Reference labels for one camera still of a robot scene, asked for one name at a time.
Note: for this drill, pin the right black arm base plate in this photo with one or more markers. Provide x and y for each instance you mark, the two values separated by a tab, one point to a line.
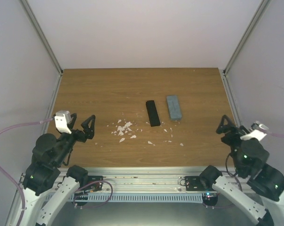
193	183

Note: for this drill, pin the right aluminium frame post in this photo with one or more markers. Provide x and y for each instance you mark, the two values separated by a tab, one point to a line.
247	33

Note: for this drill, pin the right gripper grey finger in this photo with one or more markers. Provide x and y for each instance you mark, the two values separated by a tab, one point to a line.
225	125
244	130

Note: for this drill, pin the left aluminium frame post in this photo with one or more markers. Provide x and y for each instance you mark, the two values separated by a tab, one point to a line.
32	18

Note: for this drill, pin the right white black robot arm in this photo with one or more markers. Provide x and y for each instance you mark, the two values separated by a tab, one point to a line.
250	162

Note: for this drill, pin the green glasses case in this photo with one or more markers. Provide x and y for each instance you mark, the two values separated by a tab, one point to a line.
174	109

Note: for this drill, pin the grey slotted cable duct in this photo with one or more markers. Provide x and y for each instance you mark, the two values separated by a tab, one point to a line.
136	197

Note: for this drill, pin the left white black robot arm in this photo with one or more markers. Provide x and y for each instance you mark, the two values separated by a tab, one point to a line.
48	155

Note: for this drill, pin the aluminium mounting rail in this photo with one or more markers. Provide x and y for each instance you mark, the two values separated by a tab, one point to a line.
146	180

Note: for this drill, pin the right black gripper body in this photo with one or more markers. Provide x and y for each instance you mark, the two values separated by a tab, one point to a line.
233	133

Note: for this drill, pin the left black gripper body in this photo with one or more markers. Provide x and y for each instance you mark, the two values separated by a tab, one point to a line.
81	135

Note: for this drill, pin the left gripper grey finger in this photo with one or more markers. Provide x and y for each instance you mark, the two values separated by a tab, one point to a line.
89	127
73	120

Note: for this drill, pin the black glasses case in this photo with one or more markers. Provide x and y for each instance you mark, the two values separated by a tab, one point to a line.
152	113

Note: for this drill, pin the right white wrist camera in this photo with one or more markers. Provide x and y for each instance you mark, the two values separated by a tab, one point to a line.
258	131

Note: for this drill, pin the aluminium frame post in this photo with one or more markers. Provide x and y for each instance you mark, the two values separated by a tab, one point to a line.
247	33
32	18

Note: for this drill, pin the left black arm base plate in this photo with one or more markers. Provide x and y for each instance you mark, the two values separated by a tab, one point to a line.
93	187

